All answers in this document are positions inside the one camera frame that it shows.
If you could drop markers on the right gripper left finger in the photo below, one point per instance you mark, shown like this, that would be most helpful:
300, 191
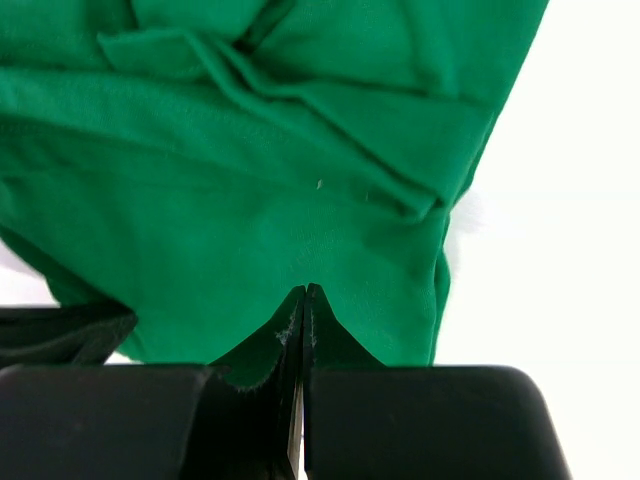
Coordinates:
235, 418

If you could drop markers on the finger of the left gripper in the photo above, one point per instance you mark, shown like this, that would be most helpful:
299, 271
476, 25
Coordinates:
73, 335

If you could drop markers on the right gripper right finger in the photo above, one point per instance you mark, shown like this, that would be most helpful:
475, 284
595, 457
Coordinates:
365, 420

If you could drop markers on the green t-shirt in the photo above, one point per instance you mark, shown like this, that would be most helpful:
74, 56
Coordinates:
195, 160

